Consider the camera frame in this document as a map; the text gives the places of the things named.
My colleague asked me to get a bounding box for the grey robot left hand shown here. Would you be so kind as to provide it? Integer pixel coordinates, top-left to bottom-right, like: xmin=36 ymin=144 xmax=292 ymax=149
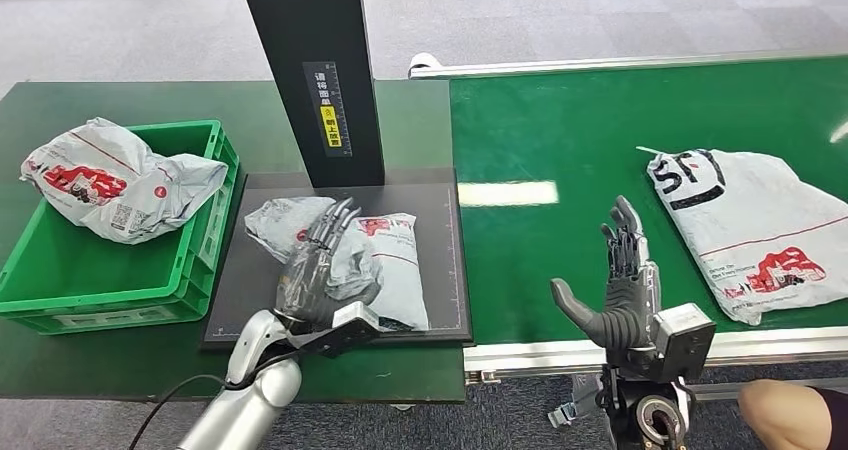
xmin=273 ymin=197 xmax=384 ymax=330

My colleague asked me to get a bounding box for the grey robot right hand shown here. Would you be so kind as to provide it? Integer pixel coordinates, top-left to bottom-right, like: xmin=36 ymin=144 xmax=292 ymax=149
xmin=549 ymin=195 xmax=664 ymax=369

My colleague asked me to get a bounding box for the grey red-print package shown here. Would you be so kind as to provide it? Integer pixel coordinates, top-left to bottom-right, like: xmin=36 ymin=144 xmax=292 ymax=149
xmin=243 ymin=196 xmax=431 ymax=333

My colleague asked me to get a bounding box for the black weighing scale with column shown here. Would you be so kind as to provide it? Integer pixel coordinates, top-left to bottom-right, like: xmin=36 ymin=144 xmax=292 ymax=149
xmin=200 ymin=0 xmax=474 ymax=350

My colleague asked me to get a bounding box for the large grey SF package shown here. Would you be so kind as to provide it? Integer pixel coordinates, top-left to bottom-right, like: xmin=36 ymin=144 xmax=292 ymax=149
xmin=637 ymin=146 xmax=848 ymax=327

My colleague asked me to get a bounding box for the grey package with QR code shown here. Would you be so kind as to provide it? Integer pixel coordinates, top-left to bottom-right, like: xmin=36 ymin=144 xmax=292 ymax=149
xmin=19 ymin=116 xmax=230 ymax=246

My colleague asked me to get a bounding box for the green plastic basket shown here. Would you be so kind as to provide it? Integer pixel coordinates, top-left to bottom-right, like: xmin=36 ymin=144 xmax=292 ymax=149
xmin=0 ymin=119 xmax=241 ymax=336

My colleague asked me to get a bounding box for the yellow label sticker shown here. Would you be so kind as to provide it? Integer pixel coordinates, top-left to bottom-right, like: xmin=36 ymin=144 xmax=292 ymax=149
xmin=319 ymin=105 xmax=344 ymax=149

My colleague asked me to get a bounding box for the dark green table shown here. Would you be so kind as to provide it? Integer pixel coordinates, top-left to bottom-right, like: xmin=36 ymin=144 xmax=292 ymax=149
xmin=0 ymin=79 xmax=468 ymax=405

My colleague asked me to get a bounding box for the green belt conveyor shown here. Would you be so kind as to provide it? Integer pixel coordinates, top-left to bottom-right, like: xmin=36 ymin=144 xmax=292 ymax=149
xmin=407 ymin=48 xmax=848 ymax=402

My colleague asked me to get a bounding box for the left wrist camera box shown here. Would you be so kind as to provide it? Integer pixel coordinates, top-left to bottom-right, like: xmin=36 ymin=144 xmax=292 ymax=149
xmin=301 ymin=301 xmax=382 ymax=359

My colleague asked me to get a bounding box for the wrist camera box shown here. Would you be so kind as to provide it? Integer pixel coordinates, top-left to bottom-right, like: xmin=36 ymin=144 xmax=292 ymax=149
xmin=301 ymin=301 xmax=382 ymax=359
xmin=645 ymin=303 xmax=718 ymax=383

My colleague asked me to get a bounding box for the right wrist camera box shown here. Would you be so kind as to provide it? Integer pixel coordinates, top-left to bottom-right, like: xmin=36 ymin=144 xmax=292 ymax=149
xmin=645 ymin=303 xmax=718 ymax=383

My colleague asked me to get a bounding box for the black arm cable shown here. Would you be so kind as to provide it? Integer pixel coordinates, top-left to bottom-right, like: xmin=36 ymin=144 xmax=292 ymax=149
xmin=127 ymin=347 xmax=313 ymax=450

